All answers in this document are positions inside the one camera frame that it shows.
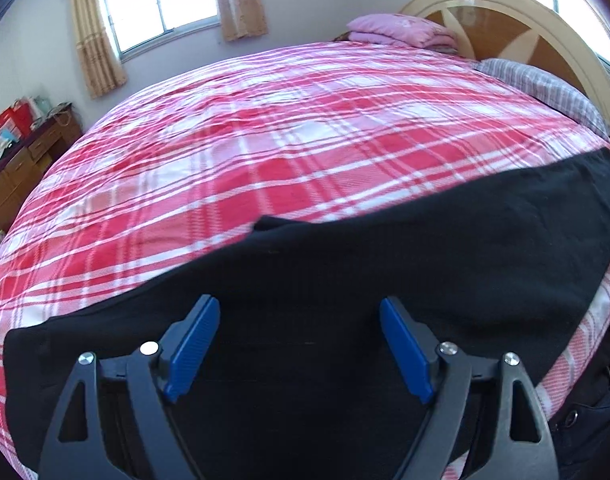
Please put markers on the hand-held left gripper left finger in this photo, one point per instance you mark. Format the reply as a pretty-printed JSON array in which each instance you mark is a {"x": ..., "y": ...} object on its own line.
[{"x": 192, "y": 350}]

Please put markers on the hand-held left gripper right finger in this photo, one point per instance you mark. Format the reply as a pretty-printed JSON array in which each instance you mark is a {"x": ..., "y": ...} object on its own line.
[{"x": 407, "y": 350}]

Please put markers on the black pants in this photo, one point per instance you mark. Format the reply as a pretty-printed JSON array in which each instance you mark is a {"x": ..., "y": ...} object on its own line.
[{"x": 385, "y": 260}]

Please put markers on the person's dark jacket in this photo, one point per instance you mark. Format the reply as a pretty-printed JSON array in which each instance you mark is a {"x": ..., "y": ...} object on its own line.
[{"x": 595, "y": 410}]

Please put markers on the red plaid bed sheet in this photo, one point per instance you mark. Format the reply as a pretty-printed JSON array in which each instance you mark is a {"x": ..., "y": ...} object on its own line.
[{"x": 235, "y": 135}]

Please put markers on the brown wooden desk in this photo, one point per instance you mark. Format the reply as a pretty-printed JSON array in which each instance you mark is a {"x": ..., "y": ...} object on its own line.
[{"x": 20, "y": 170}]

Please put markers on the white paper bag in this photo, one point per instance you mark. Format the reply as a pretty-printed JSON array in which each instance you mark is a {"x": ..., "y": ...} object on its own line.
[{"x": 40, "y": 107}]

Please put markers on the red gift bag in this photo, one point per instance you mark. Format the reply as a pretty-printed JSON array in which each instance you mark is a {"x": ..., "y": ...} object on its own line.
[{"x": 10, "y": 120}]

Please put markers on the striped pillow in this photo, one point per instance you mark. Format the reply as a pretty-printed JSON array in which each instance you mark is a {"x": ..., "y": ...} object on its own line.
[{"x": 535, "y": 80}]

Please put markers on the dark cloth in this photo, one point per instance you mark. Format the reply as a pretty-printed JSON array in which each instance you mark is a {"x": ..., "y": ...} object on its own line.
[{"x": 341, "y": 36}]

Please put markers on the pink folded quilt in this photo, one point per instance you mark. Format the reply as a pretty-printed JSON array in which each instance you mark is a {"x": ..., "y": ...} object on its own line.
[{"x": 395, "y": 27}]

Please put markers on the beige patterned curtain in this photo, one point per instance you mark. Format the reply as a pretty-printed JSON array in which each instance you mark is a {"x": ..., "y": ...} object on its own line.
[
  {"x": 92, "y": 35},
  {"x": 242, "y": 0}
]

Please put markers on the sliding glass window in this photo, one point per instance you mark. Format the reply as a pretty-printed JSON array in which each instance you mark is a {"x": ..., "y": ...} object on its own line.
[{"x": 155, "y": 0}]

